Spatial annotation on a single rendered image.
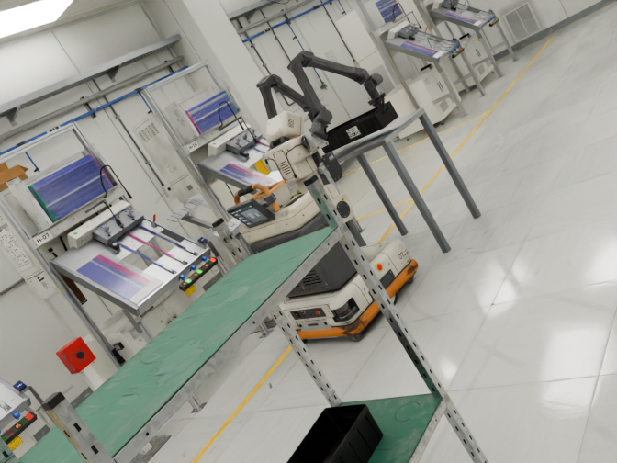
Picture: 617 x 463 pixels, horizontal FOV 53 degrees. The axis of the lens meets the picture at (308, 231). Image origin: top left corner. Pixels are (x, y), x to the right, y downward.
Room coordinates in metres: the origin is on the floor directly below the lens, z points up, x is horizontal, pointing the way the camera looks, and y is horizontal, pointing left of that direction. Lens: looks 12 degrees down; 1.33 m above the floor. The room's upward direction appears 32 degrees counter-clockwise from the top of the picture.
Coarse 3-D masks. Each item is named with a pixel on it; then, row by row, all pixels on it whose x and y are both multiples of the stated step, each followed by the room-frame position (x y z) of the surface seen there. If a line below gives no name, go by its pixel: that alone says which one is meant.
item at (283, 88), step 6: (276, 78) 3.92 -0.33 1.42; (276, 84) 3.95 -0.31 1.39; (282, 84) 3.99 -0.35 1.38; (276, 90) 4.01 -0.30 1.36; (282, 90) 4.00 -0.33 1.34; (288, 90) 4.03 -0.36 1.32; (294, 90) 4.07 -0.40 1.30; (288, 96) 4.06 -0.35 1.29; (294, 96) 4.06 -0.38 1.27; (300, 96) 4.10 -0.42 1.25; (300, 102) 4.11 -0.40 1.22; (306, 102) 4.12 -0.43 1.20; (306, 108) 4.18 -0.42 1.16
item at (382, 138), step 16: (416, 112) 3.82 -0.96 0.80; (384, 128) 3.99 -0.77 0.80; (400, 128) 3.68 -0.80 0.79; (432, 128) 3.84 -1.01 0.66; (352, 144) 4.14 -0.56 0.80; (368, 144) 3.72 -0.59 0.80; (384, 144) 3.59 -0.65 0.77; (400, 160) 3.60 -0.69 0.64; (448, 160) 3.83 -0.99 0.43; (320, 176) 4.11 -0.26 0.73; (368, 176) 4.37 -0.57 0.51; (400, 176) 3.60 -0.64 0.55; (384, 192) 4.37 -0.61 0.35; (416, 192) 3.59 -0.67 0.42; (464, 192) 3.83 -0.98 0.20; (352, 224) 4.12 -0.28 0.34; (400, 224) 4.36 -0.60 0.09; (432, 224) 3.58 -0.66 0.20
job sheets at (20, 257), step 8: (0, 232) 4.11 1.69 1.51; (8, 232) 4.04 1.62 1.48; (0, 240) 4.15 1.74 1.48; (8, 240) 4.08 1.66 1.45; (16, 240) 4.03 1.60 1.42; (8, 248) 4.13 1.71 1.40; (16, 248) 4.07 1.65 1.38; (16, 256) 4.12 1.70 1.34; (24, 256) 4.06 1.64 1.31; (16, 264) 4.18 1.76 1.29; (24, 264) 4.11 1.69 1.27; (32, 264) 4.01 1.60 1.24; (40, 272) 4.02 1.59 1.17; (40, 280) 4.07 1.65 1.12; (48, 288) 4.06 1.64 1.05
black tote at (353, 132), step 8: (368, 112) 3.95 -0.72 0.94; (376, 112) 3.71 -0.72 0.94; (384, 112) 3.74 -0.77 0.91; (392, 112) 3.78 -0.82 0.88; (352, 120) 4.08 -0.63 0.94; (360, 120) 3.80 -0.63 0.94; (368, 120) 3.76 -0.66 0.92; (376, 120) 3.71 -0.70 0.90; (384, 120) 3.72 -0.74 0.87; (392, 120) 3.76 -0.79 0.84; (336, 128) 4.21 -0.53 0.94; (344, 128) 3.92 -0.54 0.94; (352, 128) 3.88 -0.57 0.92; (360, 128) 3.83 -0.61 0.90; (368, 128) 3.78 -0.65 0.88; (376, 128) 3.73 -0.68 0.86; (328, 136) 4.06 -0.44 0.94; (336, 136) 4.00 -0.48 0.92; (344, 136) 3.95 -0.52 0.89; (352, 136) 3.91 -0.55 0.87; (360, 136) 3.86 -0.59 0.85; (336, 144) 4.04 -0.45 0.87; (344, 144) 3.98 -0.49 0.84
